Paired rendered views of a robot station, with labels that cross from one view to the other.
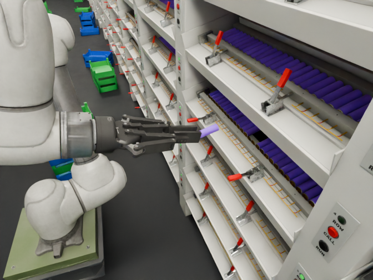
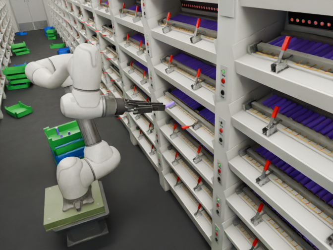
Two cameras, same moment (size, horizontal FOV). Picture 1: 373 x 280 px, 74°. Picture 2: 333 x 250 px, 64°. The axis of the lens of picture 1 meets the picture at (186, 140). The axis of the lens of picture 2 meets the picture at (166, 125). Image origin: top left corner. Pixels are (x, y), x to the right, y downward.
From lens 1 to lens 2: 67 cm
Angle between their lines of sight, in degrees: 9
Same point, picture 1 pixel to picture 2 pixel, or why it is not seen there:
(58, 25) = not seen: hidden behind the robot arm
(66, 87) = not seen: hidden behind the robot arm
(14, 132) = (87, 100)
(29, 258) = (58, 213)
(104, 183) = (106, 158)
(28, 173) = (36, 175)
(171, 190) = (152, 176)
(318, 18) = (199, 48)
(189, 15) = (154, 48)
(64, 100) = not seen: hidden behind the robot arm
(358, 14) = (210, 46)
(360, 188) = (222, 105)
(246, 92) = (186, 83)
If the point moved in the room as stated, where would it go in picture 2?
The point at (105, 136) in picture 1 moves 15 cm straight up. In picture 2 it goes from (120, 104) to (114, 70)
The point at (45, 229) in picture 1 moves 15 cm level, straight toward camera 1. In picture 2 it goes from (71, 189) to (86, 200)
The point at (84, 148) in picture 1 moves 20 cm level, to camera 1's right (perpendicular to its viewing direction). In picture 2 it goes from (112, 110) to (161, 105)
